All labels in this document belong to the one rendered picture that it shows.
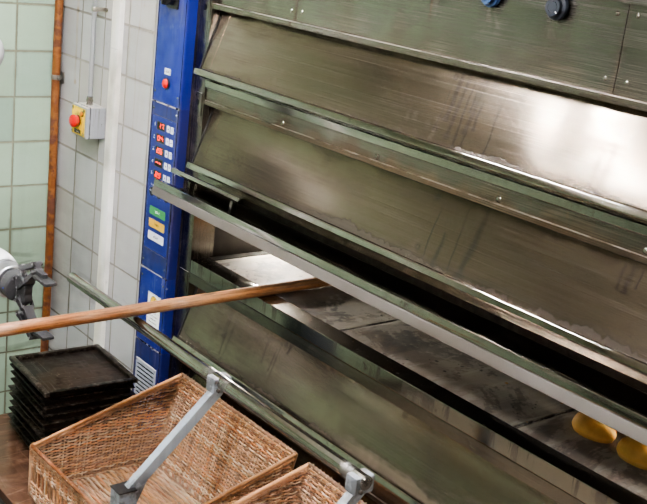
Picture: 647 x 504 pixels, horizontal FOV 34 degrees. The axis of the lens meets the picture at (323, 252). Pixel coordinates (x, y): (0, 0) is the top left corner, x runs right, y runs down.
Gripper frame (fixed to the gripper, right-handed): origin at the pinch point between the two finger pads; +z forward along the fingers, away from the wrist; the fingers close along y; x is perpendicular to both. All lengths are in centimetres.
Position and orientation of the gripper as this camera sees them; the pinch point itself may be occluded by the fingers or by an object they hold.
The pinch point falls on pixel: (47, 310)
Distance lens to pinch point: 262.6
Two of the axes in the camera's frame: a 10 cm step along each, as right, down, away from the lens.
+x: -7.8, 0.9, -6.2
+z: 6.2, 3.0, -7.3
